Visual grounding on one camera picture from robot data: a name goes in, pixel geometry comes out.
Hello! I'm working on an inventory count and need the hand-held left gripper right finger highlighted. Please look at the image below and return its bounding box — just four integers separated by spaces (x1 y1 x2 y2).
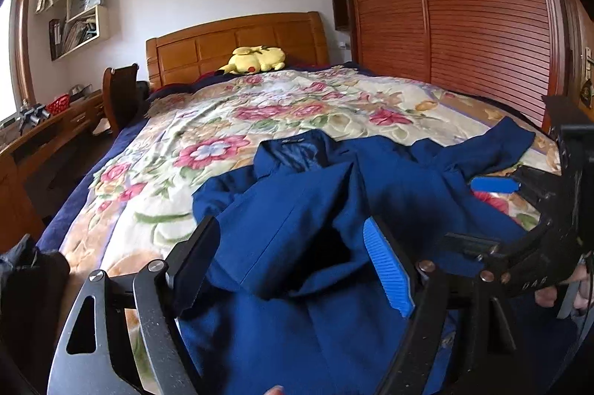
364 216 548 395

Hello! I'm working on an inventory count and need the wooden bed headboard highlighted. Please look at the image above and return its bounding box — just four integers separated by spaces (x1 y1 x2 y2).
145 11 331 92

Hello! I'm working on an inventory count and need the brass door handle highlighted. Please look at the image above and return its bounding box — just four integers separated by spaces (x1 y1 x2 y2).
578 47 594 108

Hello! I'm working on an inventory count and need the wooden chair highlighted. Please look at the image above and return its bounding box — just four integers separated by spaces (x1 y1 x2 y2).
102 63 150 137

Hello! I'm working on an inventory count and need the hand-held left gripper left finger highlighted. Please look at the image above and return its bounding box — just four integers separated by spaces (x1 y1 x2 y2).
46 216 221 395

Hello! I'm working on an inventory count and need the red basket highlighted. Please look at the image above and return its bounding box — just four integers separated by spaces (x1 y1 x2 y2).
46 95 71 116

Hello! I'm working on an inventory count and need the person's right hand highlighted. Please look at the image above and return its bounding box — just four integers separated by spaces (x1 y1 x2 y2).
533 253 594 321

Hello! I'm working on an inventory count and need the wooden window frame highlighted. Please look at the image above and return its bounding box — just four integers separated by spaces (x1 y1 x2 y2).
9 0 37 99

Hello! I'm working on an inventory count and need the white wall shelf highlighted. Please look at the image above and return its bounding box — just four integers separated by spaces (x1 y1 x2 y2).
49 0 111 62

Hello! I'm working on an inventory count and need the dark gadget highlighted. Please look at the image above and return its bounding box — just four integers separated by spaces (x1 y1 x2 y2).
16 102 49 127

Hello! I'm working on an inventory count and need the blue coat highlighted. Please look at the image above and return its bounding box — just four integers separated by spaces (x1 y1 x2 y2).
179 117 581 395

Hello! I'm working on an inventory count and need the wooden louvered wardrobe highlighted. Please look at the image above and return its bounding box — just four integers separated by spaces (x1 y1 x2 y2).
336 0 594 136

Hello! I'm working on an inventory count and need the dark cloth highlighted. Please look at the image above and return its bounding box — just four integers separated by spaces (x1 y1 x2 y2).
0 235 71 377

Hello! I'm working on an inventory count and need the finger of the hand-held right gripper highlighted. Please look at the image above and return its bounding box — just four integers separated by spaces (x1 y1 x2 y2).
443 232 511 268
471 165 563 231

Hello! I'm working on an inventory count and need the wooden desk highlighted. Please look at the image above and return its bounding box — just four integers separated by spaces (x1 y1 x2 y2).
0 91 107 240

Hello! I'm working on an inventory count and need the yellow plush toy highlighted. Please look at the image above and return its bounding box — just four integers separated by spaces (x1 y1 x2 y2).
219 45 286 75

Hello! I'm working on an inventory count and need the floral blanket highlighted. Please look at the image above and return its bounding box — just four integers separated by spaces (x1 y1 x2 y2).
60 68 564 395

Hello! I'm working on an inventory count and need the row of books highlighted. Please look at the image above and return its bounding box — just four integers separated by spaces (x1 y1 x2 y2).
50 18 98 57

